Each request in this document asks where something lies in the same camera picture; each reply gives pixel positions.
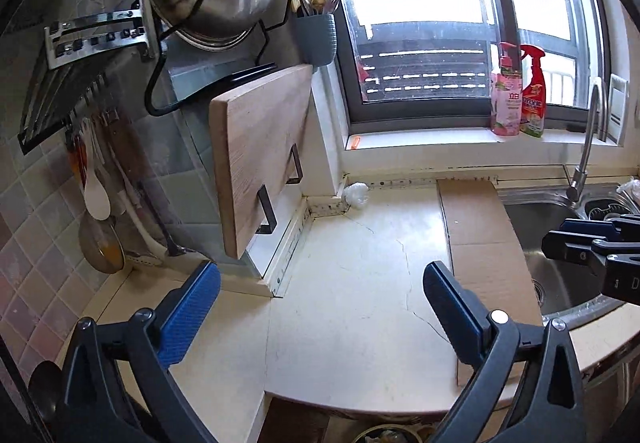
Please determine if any brown cardboard sheet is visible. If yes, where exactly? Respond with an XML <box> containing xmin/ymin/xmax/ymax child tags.
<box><xmin>436</xmin><ymin>176</ymin><xmax>545</xmax><ymax>389</ymax></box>

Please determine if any stainless steel sink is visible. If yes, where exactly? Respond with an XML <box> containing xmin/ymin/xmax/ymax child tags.
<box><xmin>499</xmin><ymin>184</ymin><xmax>639</xmax><ymax>329</ymax></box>

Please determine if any blue utensil holder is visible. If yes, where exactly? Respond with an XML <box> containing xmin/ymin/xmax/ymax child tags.
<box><xmin>294</xmin><ymin>13</ymin><xmax>337</xmax><ymax>69</ymax></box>

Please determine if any wooden cutting board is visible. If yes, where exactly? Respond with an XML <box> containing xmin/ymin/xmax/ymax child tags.
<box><xmin>208</xmin><ymin>64</ymin><xmax>312</xmax><ymax>259</ymax></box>

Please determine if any mesh strainer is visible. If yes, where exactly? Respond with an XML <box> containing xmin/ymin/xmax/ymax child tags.
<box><xmin>78</xmin><ymin>212</ymin><xmax>125</xmax><ymax>275</ymax></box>

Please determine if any white rice paddle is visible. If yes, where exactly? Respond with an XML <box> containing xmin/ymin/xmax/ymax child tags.
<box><xmin>81</xmin><ymin>118</ymin><xmax>111</xmax><ymax>221</ymax></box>

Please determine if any round trash bin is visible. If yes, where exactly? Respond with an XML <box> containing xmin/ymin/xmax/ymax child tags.
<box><xmin>352</xmin><ymin>423</ymin><xmax>423</xmax><ymax>443</ymax></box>

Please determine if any red spray bottle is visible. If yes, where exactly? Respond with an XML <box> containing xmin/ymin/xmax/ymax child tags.
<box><xmin>520</xmin><ymin>44</ymin><xmax>547</xmax><ymax>138</ymax></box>

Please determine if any orange small object on sill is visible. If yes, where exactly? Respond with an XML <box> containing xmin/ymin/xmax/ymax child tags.
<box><xmin>349</xmin><ymin>135</ymin><xmax>361</xmax><ymax>150</ymax></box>

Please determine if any clear plastic wrap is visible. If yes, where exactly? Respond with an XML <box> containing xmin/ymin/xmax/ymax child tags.
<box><xmin>343</xmin><ymin>182</ymin><xmax>370</xmax><ymax>210</ymax></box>

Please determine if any chrome faucet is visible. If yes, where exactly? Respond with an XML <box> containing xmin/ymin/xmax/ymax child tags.
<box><xmin>566</xmin><ymin>77</ymin><xmax>606</xmax><ymax>203</ymax></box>

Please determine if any white slotted spoon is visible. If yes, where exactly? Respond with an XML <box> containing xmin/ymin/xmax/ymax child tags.
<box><xmin>117</xmin><ymin>189</ymin><xmax>169</xmax><ymax>267</ymax></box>

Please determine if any utensil hanging rail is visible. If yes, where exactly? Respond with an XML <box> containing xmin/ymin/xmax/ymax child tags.
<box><xmin>17</xmin><ymin>0</ymin><xmax>155</xmax><ymax>155</ymax></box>

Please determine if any pink soap refill pouch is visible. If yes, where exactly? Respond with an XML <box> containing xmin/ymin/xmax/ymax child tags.
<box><xmin>490</xmin><ymin>42</ymin><xmax>523</xmax><ymax>137</ymax></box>

